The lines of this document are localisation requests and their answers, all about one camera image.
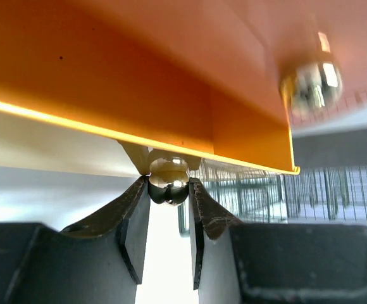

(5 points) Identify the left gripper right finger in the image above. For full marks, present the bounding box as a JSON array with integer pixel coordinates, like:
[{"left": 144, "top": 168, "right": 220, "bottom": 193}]
[{"left": 189, "top": 178, "right": 367, "bottom": 303}]

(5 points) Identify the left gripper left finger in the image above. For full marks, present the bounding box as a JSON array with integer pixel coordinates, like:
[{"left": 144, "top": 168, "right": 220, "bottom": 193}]
[{"left": 0, "top": 176, "right": 150, "bottom": 303}]

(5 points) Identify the round drawer storage box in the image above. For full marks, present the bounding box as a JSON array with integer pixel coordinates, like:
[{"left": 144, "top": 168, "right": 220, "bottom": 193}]
[{"left": 0, "top": 1, "right": 367, "bottom": 176}]

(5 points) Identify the green wire mesh organizer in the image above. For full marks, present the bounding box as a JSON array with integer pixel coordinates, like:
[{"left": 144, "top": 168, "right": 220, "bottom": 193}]
[{"left": 177, "top": 91, "right": 367, "bottom": 235}]

